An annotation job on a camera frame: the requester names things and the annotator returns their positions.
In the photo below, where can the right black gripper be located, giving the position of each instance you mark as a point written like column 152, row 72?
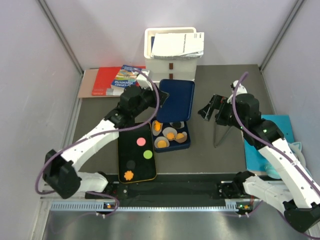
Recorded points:
column 221, row 103

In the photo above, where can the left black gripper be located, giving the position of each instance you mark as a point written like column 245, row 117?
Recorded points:
column 151, row 93

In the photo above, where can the blue tin lid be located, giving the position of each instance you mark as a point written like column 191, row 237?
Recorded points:
column 178, row 106

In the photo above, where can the orange flower cookie top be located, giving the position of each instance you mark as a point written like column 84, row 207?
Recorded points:
column 157, row 126

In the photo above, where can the orange small flower cookie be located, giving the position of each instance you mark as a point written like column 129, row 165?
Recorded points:
column 179, row 136

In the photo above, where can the grey metal tongs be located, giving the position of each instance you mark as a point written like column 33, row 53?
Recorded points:
column 218, row 143

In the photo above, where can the orange round cookie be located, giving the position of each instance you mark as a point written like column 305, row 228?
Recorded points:
column 162, row 144
column 170, row 136

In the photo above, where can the blue cookie tin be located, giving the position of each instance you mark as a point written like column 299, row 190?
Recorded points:
column 173, row 145

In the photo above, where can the orange round cookie bottom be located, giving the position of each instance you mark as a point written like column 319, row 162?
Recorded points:
column 162, row 144

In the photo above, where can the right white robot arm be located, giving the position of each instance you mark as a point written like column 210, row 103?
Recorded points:
column 300, row 202

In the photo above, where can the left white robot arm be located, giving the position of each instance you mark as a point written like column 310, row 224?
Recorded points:
column 62, row 169

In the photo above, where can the white paper cup top-right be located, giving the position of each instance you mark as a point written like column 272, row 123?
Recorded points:
column 182, row 125

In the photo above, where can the white stacked drawer box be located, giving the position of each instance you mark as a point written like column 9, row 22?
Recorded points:
column 178, row 69

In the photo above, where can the white paper cup centre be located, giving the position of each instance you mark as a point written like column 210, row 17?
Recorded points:
column 169, row 130

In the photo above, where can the white paper cup bottom-right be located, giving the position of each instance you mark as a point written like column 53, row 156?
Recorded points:
column 180, row 141

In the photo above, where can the white paper cup top-left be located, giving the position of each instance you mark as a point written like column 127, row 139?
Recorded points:
column 155, row 133

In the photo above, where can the white paper cup bottom-left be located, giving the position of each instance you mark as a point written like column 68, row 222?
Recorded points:
column 161, row 138

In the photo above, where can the blue paperback book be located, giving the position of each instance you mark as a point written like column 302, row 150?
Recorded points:
column 126, row 77

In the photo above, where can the white spiral notebook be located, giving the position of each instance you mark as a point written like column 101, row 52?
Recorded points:
column 178, row 46

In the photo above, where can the pink round cookie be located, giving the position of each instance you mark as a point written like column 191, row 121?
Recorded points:
column 141, row 141

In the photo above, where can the green round cookie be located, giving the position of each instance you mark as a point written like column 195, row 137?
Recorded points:
column 147, row 154

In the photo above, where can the red book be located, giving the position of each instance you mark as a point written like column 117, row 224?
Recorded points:
column 103, row 80

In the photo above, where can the teal folder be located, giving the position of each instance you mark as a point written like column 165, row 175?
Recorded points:
column 254, row 160

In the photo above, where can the black cookie tray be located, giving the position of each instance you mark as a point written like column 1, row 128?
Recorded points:
column 127, row 149

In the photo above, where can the black sandwich cookie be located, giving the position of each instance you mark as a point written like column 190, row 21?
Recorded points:
column 131, row 165

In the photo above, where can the orange flower cookie bottom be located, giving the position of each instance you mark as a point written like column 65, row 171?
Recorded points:
column 128, row 175

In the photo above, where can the teal cat-ear headphones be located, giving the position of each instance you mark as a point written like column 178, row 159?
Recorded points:
column 296, row 147

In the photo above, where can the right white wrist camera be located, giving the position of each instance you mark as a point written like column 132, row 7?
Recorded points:
column 238, row 88

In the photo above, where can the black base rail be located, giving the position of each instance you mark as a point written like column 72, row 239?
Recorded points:
column 171, row 190

